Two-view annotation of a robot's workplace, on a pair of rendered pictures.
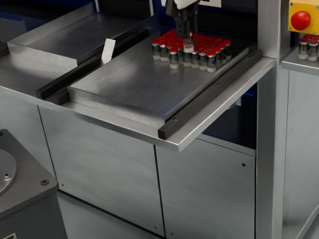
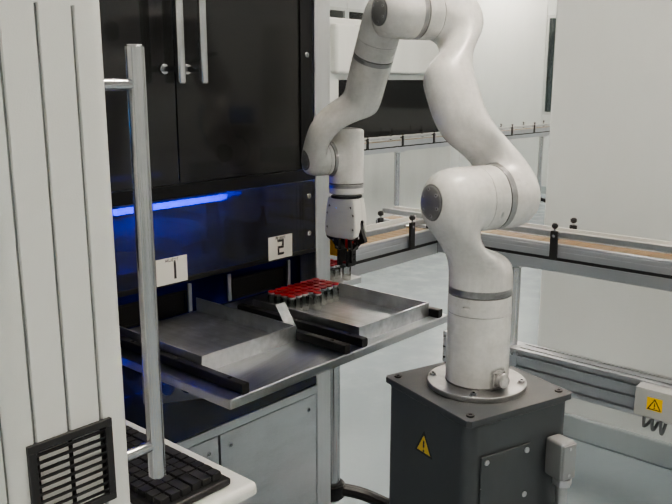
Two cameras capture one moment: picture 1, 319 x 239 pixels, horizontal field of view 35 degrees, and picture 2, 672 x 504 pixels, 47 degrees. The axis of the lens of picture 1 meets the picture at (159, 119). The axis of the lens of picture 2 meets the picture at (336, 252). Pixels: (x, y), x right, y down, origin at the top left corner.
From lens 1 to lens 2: 2.04 m
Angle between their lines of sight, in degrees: 82
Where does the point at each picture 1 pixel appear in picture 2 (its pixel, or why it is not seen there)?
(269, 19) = (324, 252)
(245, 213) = (309, 468)
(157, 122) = (424, 312)
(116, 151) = not seen: outside the picture
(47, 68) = (271, 353)
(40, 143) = not seen: outside the picture
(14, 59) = (226, 369)
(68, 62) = (286, 335)
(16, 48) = (216, 357)
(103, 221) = not seen: outside the picture
